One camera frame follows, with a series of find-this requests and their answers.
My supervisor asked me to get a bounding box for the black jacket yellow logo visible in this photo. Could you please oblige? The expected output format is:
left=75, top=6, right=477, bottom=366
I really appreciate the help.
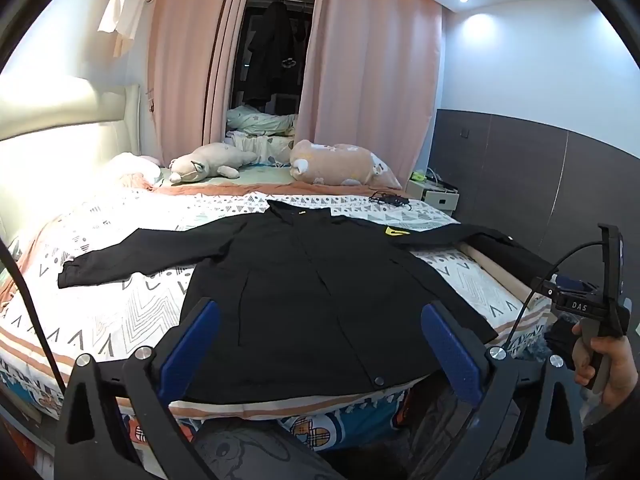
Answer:
left=58, top=201, right=549, bottom=404

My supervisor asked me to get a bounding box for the person right hand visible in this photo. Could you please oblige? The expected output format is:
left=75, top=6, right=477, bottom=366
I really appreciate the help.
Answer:
left=570, top=320, right=637, bottom=409

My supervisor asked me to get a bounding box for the grey patterned trouser knee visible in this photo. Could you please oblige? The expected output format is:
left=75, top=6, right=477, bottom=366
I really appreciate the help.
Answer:
left=192, top=418, right=343, bottom=480

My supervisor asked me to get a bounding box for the white bedside nightstand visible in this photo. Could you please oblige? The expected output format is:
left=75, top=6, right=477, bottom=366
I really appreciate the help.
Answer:
left=406, top=168, right=460, bottom=217

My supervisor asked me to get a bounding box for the patterned white bedspread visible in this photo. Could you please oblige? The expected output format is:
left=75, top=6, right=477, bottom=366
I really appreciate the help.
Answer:
left=1, top=184, right=554, bottom=419

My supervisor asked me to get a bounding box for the beige plush animal toy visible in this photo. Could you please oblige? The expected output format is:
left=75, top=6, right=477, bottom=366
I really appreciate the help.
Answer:
left=168, top=142, right=257, bottom=184

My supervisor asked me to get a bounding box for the green floral pillow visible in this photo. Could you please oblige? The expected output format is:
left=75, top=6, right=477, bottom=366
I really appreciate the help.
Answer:
left=226, top=105, right=297, bottom=136

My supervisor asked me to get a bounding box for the pink plush animal pillow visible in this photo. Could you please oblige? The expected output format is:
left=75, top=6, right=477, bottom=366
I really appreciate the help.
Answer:
left=290, top=140, right=401, bottom=190

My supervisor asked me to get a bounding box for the cream padded headboard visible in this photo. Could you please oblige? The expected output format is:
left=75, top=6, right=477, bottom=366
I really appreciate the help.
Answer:
left=0, top=77, right=142, bottom=241

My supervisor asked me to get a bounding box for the right pink curtain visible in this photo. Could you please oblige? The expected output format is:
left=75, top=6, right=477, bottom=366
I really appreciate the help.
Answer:
left=296, top=0, right=442, bottom=182

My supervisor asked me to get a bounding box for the pink curtain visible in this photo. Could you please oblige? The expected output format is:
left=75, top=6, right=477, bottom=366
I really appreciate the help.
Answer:
left=148, top=0, right=246, bottom=164
left=296, top=0, right=442, bottom=182

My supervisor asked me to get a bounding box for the hanging cream garment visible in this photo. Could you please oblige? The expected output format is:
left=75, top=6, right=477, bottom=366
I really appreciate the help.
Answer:
left=98, top=0, right=148, bottom=58

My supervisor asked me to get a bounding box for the left pink curtain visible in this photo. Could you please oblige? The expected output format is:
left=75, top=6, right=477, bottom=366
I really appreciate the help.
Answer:
left=148, top=0, right=246, bottom=164

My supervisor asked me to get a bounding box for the black tangled cable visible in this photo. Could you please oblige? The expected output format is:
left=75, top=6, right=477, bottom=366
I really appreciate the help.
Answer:
left=368, top=190, right=412, bottom=209

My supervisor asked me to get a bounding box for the black camera cable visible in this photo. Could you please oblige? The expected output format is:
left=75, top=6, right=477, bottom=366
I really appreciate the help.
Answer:
left=0, top=238, right=68, bottom=396

